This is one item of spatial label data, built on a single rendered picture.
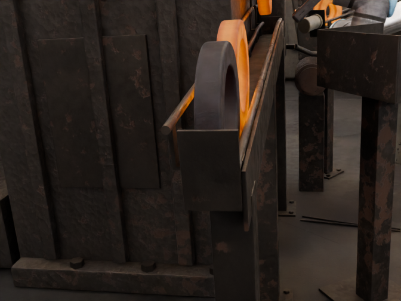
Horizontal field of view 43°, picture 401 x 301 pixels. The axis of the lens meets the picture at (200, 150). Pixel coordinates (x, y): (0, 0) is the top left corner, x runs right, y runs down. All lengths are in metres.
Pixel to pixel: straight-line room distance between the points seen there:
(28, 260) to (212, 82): 1.18
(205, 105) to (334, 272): 1.09
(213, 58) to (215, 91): 0.05
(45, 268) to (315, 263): 0.82
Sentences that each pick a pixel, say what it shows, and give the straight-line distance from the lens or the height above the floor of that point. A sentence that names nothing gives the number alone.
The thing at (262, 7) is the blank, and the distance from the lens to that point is 1.50.
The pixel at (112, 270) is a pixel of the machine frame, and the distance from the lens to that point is 1.55.
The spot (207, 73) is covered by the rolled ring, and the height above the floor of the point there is 0.74.
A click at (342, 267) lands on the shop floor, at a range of 1.65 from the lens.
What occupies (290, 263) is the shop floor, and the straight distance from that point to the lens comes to 1.65.
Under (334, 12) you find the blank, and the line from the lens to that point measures 2.26.
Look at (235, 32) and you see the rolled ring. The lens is 0.81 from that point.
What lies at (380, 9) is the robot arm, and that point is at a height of 0.74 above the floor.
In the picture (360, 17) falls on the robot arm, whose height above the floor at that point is 0.73.
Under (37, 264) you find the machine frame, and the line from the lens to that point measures 1.66.
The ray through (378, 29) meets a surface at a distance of 1.41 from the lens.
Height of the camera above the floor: 0.83
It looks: 18 degrees down
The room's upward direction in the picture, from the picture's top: 4 degrees counter-clockwise
